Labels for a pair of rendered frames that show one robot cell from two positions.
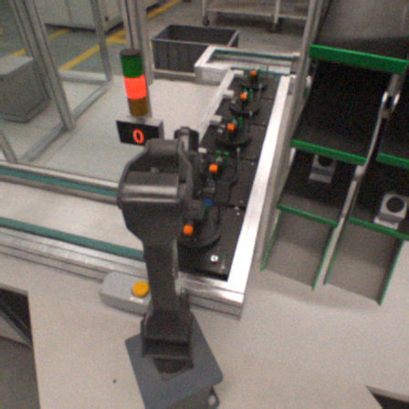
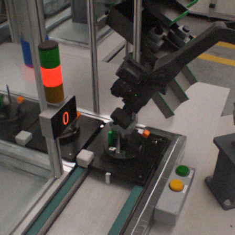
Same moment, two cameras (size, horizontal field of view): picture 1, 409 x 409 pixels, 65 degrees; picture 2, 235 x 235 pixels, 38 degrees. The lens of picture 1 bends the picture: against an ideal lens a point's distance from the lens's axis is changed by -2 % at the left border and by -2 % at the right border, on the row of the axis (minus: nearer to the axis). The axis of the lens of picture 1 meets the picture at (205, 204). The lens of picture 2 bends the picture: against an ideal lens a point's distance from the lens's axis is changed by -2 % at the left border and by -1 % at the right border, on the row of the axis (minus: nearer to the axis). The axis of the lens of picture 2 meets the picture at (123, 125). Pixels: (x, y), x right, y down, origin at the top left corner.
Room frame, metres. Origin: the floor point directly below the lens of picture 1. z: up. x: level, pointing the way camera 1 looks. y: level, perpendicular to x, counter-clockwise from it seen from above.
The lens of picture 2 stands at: (0.49, 0.90, 1.76)
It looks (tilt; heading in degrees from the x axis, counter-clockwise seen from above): 38 degrees down; 278
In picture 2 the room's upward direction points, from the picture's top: straight up
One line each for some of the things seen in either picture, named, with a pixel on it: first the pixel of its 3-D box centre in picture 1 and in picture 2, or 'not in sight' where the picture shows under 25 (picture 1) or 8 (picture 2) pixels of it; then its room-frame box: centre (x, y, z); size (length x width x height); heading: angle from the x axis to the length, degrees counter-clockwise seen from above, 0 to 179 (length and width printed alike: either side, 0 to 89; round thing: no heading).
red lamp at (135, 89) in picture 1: (134, 85); (51, 73); (0.77, 0.17, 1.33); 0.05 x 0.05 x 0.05
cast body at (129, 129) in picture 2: (197, 198); (121, 119); (0.62, 0.02, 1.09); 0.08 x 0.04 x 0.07; 165
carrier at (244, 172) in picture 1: (218, 166); (59, 121); (0.85, -0.05, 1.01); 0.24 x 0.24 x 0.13; 74
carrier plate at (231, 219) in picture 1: (197, 233); (124, 150); (0.61, 0.02, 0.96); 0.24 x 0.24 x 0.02; 74
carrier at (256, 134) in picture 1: (234, 128); not in sight; (1.09, -0.11, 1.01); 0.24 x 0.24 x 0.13; 74
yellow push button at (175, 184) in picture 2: (141, 289); (176, 185); (0.42, 0.16, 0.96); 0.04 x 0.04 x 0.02
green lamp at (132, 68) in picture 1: (131, 65); (49, 55); (0.77, 0.17, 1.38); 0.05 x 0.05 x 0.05
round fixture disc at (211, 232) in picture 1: (197, 229); (124, 146); (0.61, 0.02, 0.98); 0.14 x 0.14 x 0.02
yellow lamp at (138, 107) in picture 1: (137, 103); (53, 90); (0.77, 0.17, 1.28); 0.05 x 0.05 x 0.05
